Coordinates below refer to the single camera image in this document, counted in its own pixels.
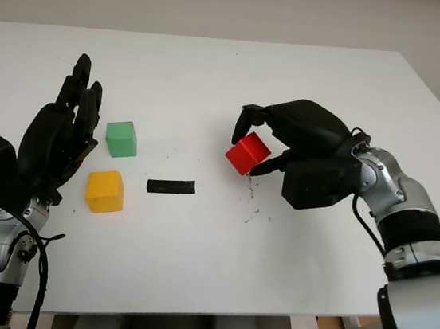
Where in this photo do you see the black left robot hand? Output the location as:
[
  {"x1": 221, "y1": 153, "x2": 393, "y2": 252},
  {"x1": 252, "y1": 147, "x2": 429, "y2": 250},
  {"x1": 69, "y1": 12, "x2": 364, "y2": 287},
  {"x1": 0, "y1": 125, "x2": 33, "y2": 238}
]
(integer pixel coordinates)
[{"x1": 12, "y1": 47, "x2": 109, "y2": 210}]

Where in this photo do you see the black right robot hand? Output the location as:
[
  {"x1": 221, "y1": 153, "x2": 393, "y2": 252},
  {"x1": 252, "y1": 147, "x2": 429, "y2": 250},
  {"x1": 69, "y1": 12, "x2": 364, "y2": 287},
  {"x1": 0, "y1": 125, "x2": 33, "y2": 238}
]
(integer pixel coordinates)
[{"x1": 226, "y1": 90, "x2": 359, "y2": 188}]

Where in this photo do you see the red wooden block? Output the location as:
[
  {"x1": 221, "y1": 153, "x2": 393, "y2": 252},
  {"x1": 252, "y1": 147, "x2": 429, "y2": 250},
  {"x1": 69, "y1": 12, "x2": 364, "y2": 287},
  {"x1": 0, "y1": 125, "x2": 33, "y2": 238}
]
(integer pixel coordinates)
[{"x1": 222, "y1": 128, "x2": 274, "y2": 178}]

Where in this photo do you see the green wooden block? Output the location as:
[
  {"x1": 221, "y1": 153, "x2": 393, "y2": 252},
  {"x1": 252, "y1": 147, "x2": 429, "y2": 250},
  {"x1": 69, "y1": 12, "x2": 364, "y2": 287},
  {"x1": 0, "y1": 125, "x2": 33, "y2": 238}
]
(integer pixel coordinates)
[{"x1": 102, "y1": 118, "x2": 141, "y2": 161}]

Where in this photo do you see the yellow wooden block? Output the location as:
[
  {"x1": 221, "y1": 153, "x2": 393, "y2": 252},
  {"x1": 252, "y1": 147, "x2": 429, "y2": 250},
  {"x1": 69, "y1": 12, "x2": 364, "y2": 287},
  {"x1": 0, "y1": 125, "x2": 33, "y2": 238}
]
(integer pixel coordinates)
[{"x1": 83, "y1": 167, "x2": 128, "y2": 217}]

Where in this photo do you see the black tape strip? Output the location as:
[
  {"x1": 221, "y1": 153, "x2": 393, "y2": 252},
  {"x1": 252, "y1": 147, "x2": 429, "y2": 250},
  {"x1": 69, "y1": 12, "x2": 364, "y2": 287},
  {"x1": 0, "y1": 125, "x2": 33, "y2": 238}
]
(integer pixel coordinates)
[{"x1": 145, "y1": 174, "x2": 198, "y2": 200}]

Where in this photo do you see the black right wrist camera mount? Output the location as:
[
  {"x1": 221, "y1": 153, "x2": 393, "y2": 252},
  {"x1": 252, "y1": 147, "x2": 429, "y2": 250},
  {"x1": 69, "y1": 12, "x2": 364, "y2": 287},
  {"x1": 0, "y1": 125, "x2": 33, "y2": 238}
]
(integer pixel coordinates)
[{"x1": 278, "y1": 152, "x2": 364, "y2": 217}]

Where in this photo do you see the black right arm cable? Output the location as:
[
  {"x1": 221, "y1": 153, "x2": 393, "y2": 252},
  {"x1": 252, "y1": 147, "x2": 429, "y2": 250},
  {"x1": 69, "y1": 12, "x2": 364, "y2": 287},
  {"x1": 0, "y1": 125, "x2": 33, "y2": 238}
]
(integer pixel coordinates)
[{"x1": 336, "y1": 192, "x2": 421, "y2": 329}]

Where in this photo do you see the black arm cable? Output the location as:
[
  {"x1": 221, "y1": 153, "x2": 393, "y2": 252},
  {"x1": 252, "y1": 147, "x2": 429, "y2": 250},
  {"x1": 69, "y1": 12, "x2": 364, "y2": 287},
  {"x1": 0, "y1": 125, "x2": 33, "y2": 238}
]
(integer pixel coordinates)
[
  {"x1": 2, "y1": 211, "x2": 69, "y2": 329},
  {"x1": 336, "y1": 192, "x2": 421, "y2": 329}
]

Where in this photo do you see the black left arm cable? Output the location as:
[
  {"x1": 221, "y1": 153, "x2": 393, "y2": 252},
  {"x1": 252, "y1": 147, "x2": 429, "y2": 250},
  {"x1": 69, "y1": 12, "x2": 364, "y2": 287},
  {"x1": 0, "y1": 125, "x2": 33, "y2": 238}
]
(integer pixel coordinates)
[{"x1": 2, "y1": 211, "x2": 69, "y2": 329}]

